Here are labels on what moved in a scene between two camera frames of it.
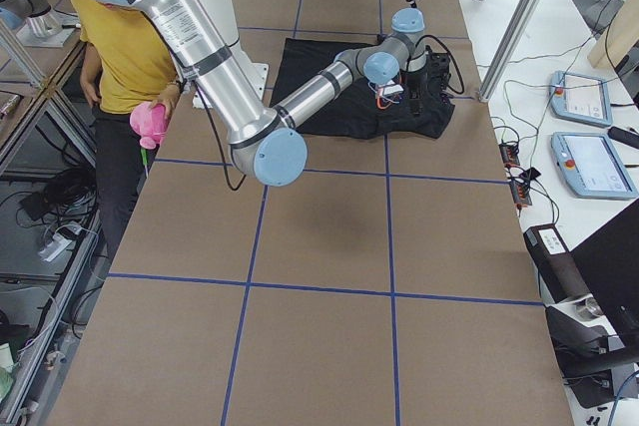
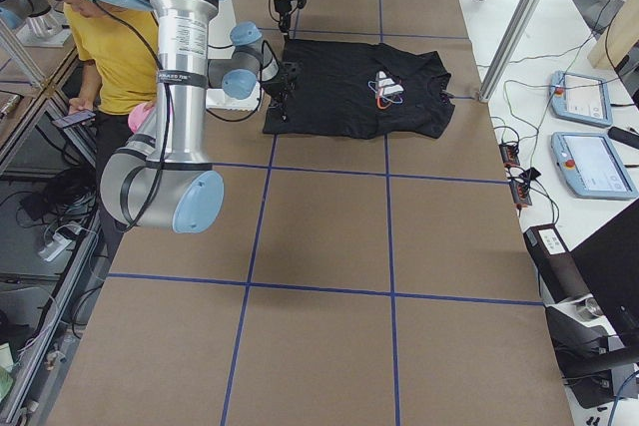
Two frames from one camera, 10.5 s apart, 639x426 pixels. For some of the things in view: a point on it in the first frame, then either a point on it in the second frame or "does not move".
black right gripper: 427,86 to 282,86
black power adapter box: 555,263 does not move
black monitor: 609,263 does not move
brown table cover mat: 384,285 does not move
